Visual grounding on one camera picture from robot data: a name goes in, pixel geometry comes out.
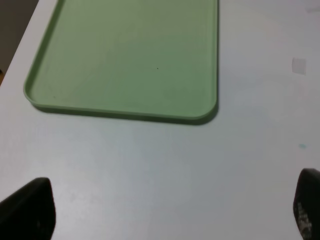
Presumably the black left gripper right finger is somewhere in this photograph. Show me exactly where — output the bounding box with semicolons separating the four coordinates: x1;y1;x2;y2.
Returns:
293;168;320;240

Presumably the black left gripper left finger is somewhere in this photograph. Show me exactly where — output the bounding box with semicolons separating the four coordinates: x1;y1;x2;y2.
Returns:
0;177;56;240

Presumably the green plastic tray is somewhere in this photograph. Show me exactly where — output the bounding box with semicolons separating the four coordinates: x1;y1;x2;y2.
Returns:
23;0;219;124

